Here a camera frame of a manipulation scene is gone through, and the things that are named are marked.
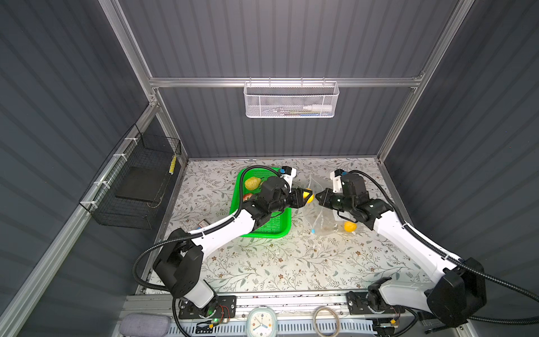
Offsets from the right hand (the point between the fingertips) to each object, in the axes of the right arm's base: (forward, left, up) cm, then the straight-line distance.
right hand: (317, 196), depth 80 cm
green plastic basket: (-3, +16, -19) cm, 25 cm away
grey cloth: (-40, +61, -15) cm, 74 cm away
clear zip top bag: (-7, -2, -7) cm, 10 cm away
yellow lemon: (-6, -15, -15) cm, 22 cm away
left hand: (0, +3, +4) cm, 5 cm away
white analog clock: (-39, +21, -17) cm, 47 cm away
